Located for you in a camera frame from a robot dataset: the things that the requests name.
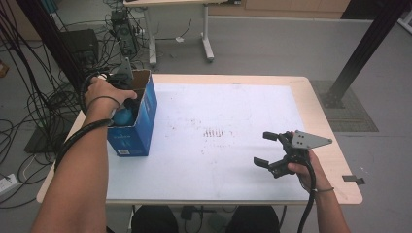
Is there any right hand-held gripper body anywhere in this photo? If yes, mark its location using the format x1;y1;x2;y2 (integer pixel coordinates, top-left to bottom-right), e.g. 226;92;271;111
267;129;334;180

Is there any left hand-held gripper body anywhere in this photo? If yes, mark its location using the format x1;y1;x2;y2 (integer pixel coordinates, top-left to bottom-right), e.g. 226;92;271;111
106;57;134;90

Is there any blue ball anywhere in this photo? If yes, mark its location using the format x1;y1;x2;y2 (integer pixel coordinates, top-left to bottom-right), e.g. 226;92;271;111
112;108;136;127

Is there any blue cardboard box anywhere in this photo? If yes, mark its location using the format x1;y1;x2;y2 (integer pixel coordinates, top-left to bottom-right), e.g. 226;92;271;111
106;69;159;158

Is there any person's left hand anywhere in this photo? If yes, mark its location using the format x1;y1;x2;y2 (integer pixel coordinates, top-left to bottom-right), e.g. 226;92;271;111
84;77;138;110

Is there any person's right hand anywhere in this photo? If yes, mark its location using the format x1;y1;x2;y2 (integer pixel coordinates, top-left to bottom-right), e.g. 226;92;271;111
287;149;334;194

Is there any black computer tower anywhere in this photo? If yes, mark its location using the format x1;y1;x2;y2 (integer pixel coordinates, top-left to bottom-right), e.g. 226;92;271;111
110;9;141;56

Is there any black equipment box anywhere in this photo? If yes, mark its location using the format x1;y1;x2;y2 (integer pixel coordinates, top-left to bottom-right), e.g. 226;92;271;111
59;28;100;66

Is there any grey floor mat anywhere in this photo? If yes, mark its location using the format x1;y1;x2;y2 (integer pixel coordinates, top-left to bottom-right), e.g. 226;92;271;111
310;80;380;133

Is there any black tape strip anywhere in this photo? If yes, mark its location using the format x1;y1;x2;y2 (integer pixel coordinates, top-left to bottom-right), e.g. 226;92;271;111
341;174;366;186

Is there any black foot pedal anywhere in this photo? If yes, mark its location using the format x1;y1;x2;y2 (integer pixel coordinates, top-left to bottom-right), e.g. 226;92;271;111
180;205;218;222

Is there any white desk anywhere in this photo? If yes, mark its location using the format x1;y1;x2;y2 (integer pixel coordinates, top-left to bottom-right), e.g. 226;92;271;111
122;0;243;68

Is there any white power strip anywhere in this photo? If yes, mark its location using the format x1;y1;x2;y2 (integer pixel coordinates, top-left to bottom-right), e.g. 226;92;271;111
0;173;19;197

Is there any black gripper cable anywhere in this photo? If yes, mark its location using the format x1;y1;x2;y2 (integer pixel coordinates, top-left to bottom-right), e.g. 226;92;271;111
53;72;115;173
295;160;318;233

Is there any black frame post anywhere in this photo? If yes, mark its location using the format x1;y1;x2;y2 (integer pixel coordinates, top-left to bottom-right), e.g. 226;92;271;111
15;0;86;95
320;0;412;110

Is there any tangle of black cables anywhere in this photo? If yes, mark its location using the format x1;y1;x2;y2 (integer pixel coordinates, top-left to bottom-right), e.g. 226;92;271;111
0;0;113;210

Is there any white cable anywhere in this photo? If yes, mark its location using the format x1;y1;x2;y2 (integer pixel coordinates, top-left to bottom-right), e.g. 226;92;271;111
20;154;37;180

